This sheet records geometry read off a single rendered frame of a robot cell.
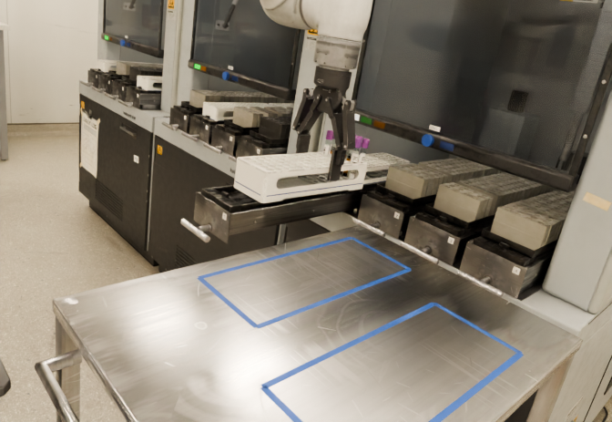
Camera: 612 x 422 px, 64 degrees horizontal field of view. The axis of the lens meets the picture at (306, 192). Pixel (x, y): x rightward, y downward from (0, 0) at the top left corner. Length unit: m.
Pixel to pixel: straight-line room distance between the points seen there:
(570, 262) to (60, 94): 4.11
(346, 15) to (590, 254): 0.67
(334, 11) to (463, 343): 0.63
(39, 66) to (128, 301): 3.92
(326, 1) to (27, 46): 3.68
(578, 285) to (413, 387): 0.61
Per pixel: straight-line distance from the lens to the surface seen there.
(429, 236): 1.17
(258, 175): 0.93
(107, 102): 2.60
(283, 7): 1.08
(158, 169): 2.16
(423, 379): 0.64
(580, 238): 1.13
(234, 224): 1.04
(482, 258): 1.12
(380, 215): 1.25
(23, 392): 1.85
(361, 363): 0.63
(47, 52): 4.54
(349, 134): 0.99
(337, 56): 0.99
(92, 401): 1.78
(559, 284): 1.17
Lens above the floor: 1.19
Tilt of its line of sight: 19 degrees down
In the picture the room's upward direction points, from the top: 9 degrees clockwise
